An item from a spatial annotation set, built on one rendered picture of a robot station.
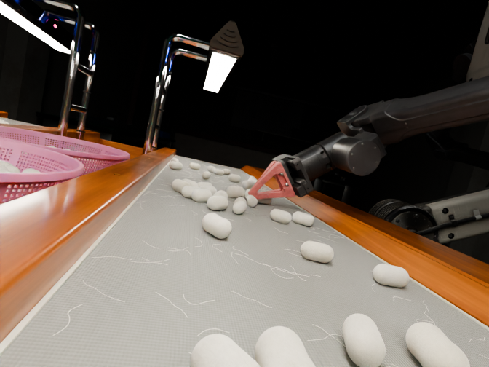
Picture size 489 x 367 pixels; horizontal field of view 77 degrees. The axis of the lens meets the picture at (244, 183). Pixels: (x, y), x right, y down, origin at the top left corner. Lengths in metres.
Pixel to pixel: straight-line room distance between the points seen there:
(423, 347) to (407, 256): 0.21
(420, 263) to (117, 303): 0.31
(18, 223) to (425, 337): 0.22
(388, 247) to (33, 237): 0.37
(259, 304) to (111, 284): 0.09
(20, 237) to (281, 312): 0.15
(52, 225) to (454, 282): 0.33
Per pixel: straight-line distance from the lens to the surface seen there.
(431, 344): 0.20
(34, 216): 0.22
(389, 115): 0.56
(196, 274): 0.23
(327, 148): 0.57
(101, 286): 0.20
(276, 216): 0.45
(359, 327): 0.18
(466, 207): 0.86
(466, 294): 0.35
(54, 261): 0.18
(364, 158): 0.52
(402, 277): 0.32
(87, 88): 1.18
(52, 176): 0.34
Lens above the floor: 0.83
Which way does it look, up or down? 6 degrees down
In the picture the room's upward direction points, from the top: 13 degrees clockwise
